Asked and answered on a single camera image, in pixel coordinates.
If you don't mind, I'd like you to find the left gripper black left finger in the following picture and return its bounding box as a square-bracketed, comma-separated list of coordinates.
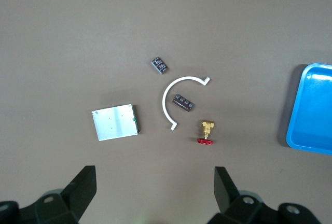
[0, 165, 97, 224]

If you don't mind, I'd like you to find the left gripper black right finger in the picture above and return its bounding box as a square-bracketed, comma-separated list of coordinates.
[209, 166, 319, 224]

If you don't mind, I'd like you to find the black terminal block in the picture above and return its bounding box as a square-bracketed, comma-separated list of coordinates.
[172, 93, 196, 112]

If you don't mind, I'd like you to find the grey metal box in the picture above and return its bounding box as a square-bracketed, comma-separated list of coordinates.
[91, 104, 142, 141]

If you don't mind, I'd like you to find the blue plastic tray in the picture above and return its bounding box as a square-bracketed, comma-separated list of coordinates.
[286, 62, 332, 156]

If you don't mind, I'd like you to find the white curved plastic clip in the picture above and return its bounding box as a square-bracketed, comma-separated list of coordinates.
[162, 75, 211, 131]

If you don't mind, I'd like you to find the brass valve red handle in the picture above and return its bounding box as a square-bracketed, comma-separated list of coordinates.
[196, 119, 216, 146]

